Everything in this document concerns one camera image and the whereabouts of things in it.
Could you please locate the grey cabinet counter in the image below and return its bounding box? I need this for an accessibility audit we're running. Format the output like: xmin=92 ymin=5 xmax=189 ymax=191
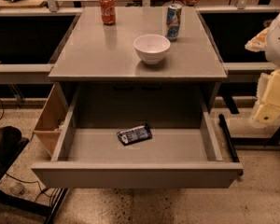
xmin=48 ymin=6 xmax=229 ymax=114

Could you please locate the wooden side box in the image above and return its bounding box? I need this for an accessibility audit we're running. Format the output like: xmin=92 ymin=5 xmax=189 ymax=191
xmin=34 ymin=84 xmax=68 ymax=155

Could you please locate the white bowl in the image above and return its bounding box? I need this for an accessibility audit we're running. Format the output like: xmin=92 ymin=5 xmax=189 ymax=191
xmin=133 ymin=35 xmax=171 ymax=64

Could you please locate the black equipment base left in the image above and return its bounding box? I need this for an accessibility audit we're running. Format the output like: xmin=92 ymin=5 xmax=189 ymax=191
xmin=0 ymin=126 xmax=67 ymax=224

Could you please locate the blueberry rxbar dark wrapper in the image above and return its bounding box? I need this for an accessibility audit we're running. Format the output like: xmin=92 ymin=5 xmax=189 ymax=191
xmin=117 ymin=124 xmax=152 ymax=146

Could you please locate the grey open top drawer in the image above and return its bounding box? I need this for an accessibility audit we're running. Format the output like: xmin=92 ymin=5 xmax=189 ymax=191
xmin=32 ymin=83 xmax=243 ymax=189

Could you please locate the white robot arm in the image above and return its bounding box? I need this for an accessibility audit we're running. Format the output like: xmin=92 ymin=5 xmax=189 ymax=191
xmin=245 ymin=13 xmax=280 ymax=128

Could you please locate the red cola can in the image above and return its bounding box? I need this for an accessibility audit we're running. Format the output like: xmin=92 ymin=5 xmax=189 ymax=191
xmin=100 ymin=0 xmax=116 ymax=25

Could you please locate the blue energy drink can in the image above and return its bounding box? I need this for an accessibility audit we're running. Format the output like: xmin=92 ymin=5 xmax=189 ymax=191
xmin=166 ymin=4 xmax=182 ymax=41

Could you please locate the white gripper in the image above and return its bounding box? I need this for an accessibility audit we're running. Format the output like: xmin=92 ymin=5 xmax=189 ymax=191
xmin=245 ymin=28 xmax=280 ymax=128

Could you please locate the black cable on floor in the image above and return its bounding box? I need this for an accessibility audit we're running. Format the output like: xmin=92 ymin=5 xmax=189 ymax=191
xmin=0 ymin=96 xmax=64 ymax=208

